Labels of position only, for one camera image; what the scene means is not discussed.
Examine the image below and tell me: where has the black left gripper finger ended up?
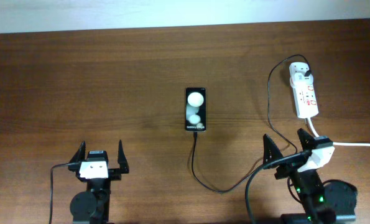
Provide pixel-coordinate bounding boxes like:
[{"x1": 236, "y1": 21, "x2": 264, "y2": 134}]
[
  {"x1": 72, "y1": 141, "x2": 86, "y2": 164},
  {"x1": 118, "y1": 140, "x2": 129, "y2": 174}
]

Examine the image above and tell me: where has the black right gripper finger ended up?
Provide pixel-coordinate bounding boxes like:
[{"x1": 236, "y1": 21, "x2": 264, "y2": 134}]
[
  {"x1": 263, "y1": 134, "x2": 283, "y2": 169},
  {"x1": 297, "y1": 128, "x2": 316, "y2": 151}
]

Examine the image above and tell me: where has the black USB charging cable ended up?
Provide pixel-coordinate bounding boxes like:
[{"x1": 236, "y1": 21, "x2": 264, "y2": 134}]
[{"x1": 190, "y1": 54, "x2": 313, "y2": 194}]

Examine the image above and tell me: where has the black Samsung Galaxy phone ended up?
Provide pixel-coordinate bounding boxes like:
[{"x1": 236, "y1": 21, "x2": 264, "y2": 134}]
[{"x1": 185, "y1": 87, "x2": 207, "y2": 132}]

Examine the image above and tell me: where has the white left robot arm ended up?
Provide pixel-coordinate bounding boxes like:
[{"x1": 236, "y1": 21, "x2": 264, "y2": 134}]
[{"x1": 68, "y1": 141, "x2": 129, "y2": 224}]

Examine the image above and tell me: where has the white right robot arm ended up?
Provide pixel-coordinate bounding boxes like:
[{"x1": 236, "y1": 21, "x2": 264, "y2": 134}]
[{"x1": 242, "y1": 129, "x2": 358, "y2": 223}]

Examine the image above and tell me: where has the white USB charger plug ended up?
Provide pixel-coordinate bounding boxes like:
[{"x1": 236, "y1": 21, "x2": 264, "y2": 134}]
[{"x1": 290, "y1": 73, "x2": 314, "y2": 88}]

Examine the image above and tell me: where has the white power strip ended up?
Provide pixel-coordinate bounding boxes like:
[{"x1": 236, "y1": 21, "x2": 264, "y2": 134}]
[{"x1": 289, "y1": 62, "x2": 318, "y2": 119}]

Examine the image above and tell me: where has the white power strip cord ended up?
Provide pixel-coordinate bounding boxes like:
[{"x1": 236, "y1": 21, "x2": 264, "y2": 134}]
[{"x1": 305, "y1": 117, "x2": 370, "y2": 148}]

